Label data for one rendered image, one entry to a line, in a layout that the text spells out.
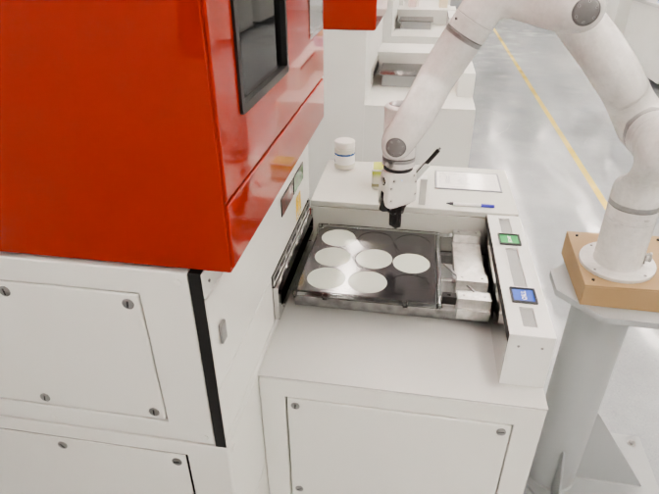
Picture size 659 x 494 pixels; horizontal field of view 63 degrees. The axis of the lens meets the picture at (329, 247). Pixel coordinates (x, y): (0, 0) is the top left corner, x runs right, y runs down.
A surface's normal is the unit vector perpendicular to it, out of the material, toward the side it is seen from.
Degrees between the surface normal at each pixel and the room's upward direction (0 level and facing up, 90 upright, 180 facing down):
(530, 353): 90
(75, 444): 90
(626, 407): 0
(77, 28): 90
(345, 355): 0
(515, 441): 90
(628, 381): 0
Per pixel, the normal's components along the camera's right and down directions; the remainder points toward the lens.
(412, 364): 0.00, -0.86
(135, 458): -0.17, 0.50
